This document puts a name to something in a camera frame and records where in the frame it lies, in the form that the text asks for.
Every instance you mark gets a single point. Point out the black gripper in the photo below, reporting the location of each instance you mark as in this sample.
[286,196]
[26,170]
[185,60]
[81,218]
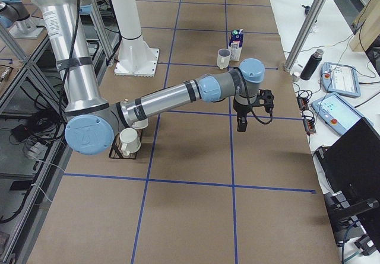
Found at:
[241,109]

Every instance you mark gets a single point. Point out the white home mug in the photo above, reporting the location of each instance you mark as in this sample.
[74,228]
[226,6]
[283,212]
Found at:
[223,58]

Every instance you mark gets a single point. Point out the blue white milk carton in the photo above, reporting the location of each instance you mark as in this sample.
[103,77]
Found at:
[235,44]

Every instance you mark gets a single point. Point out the black power strip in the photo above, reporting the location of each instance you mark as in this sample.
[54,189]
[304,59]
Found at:
[308,117]

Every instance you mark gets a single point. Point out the small metal cap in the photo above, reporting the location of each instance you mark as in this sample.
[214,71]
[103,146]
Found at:
[295,76]

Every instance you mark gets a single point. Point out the brown paper table cover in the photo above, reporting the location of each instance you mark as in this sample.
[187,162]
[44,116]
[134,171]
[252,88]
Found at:
[198,191]

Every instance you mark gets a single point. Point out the near teach pendant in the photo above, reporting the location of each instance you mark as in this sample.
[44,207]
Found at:
[337,113]

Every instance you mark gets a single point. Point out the teach pendant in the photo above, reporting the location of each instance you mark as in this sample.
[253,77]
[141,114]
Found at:
[337,113]
[341,79]

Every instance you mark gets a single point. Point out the black water bottle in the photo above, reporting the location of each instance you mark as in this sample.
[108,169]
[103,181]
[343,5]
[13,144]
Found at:
[311,65]

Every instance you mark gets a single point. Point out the white mug upper rack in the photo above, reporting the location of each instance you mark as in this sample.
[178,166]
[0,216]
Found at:
[140,124]

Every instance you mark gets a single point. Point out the white mug rack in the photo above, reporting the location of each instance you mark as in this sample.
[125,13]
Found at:
[140,124]
[130,141]

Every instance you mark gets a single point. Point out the far teach pendant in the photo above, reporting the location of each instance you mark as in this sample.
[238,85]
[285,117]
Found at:
[341,79]

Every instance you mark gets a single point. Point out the white mug lower rack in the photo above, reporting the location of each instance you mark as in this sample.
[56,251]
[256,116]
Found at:
[130,141]

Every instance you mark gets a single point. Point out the black monitor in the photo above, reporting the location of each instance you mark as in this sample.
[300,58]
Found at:
[351,164]

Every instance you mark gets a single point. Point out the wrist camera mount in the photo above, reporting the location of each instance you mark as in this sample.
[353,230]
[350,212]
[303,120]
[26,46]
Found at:
[265,99]

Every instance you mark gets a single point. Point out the white camera pole base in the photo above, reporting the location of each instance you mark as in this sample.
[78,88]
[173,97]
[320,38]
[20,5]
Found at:
[135,57]

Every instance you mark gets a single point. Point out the black wire mug rack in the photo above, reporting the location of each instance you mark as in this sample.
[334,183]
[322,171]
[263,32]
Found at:
[115,150]

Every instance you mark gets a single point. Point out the aluminium frame post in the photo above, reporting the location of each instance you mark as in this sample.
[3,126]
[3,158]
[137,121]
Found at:
[303,34]

